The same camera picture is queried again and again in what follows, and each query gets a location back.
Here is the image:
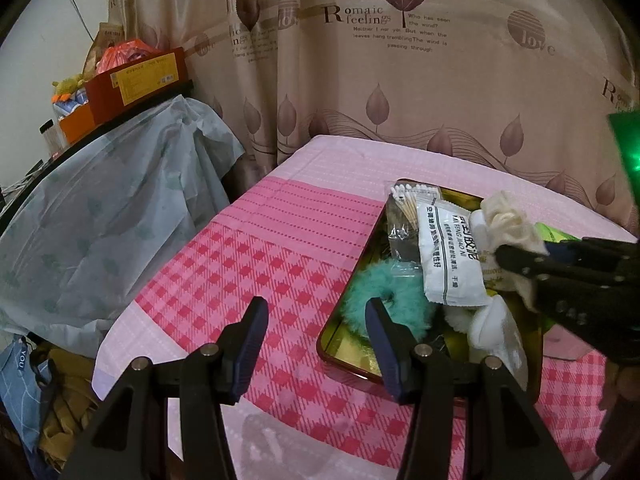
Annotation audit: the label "yellow plush toy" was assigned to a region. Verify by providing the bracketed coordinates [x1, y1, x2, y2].
[50, 74, 86, 98]

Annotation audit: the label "grey plastic cover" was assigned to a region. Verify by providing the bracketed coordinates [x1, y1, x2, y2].
[0, 95, 246, 356]

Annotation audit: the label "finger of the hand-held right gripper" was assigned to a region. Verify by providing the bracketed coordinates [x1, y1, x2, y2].
[495, 242, 601, 291]
[542, 237, 603, 263]

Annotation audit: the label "red orange bag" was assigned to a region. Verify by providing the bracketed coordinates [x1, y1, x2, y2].
[95, 42, 161, 73]

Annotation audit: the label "white knit glove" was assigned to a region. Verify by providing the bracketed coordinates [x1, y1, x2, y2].
[467, 295, 528, 386]

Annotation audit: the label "cotton swabs bag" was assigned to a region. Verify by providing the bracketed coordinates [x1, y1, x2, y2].
[385, 183, 443, 266]

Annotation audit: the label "brown paper bag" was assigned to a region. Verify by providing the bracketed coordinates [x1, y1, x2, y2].
[95, 22, 126, 51]

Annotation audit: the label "wall cable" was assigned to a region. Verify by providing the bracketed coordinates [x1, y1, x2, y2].
[60, 0, 93, 43]

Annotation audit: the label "white printed packet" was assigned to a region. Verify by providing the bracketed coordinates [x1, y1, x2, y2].
[417, 200, 493, 308]

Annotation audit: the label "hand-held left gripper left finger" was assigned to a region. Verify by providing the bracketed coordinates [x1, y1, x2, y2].
[60, 296, 271, 480]

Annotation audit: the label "clear bottle black cap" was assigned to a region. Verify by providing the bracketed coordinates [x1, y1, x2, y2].
[39, 119, 63, 153]

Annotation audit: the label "person's right hand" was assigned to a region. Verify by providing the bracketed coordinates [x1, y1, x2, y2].
[607, 359, 640, 412]

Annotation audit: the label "gold tin tray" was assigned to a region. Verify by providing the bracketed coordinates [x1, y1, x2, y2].
[317, 178, 551, 403]

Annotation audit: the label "small orange box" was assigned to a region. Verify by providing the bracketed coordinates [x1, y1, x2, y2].
[59, 105, 98, 145]

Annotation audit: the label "green shiny thing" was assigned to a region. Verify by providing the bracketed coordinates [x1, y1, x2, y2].
[606, 111, 640, 183]

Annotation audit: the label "teal fluffy scrunchie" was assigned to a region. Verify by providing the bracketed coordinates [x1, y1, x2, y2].
[341, 262, 438, 348]

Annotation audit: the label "pink checked bedsheet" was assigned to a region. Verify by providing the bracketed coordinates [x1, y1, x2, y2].
[92, 134, 640, 480]

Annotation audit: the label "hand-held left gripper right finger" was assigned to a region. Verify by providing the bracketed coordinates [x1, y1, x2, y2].
[364, 297, 573, 480]

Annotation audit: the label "blue white packs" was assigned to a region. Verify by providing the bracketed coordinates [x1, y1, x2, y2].
[52, 92, 91, 118]

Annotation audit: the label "mustard yellow cloth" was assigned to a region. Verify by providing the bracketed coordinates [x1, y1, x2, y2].
[37, 345, 106, 466]

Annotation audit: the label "green tissue pack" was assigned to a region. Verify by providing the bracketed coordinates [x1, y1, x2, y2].
[532, 221, 581, 246]

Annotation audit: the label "blue fabric bag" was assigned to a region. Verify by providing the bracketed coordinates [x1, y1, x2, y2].
[0, 332, 56, 448]

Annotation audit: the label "cream ruffled scrunchie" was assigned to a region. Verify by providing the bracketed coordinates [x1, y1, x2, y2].
[480, 190, 548, 311]

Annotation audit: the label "beige leaf print curtain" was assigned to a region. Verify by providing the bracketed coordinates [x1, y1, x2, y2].
[107, 0, 640, 236]

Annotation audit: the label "large orange box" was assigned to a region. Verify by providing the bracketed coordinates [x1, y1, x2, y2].
[84, 47, 188, 111]

